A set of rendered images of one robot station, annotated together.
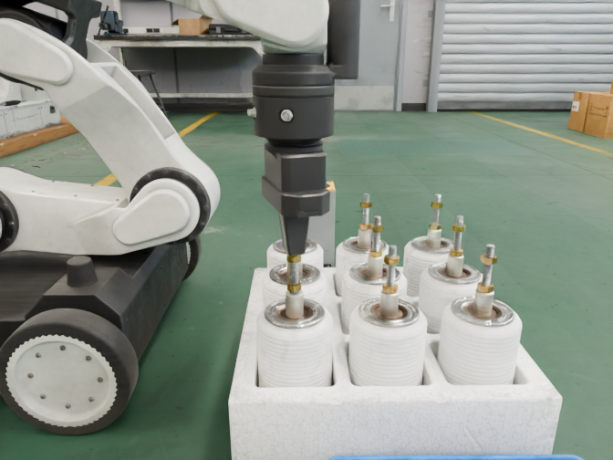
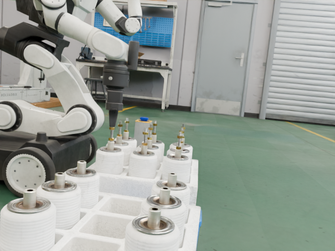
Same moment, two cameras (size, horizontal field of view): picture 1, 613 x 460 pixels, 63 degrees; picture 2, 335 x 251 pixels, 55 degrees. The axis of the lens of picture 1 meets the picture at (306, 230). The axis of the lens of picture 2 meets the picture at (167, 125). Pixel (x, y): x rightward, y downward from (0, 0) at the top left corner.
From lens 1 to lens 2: 61 cm
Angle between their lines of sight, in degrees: 13
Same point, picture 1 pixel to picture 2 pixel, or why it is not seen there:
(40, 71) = (42, 63)
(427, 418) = (148, 188)
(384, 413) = (133, 185)
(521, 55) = (317, 91)
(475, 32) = (290, 76)
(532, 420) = not seen: hidden behind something
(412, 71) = (251, 94)
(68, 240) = (39, 129)
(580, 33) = not seen: outside the picture
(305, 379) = (108, 171)
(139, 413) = not seen: hidden behind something
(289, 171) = (109, 95)
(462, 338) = (166, 163)
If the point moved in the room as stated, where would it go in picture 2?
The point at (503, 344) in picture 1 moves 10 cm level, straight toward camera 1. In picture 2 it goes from (179, 166) to (163, 172)
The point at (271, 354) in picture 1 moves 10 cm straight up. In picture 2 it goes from (98, 161) to (100, 131)
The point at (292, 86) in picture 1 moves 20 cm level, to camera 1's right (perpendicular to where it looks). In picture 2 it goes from (112, 69) to (173, 75)
